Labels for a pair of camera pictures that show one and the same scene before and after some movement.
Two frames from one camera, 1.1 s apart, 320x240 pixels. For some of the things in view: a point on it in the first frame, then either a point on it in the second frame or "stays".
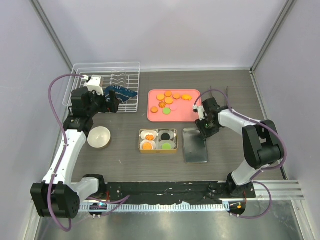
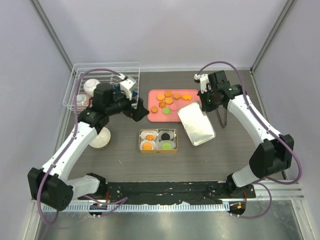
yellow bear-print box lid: (195, 148) → (196, 123)
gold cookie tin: (157, 141) stays
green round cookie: (166, 146) stays
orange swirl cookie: (149, 137) stays
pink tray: (171, 105) stays
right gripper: (204, 132) → (205, 107)
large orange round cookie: (147, 146) stays
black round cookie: (165, 136) stays
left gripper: (114, 102) → (138, 113)
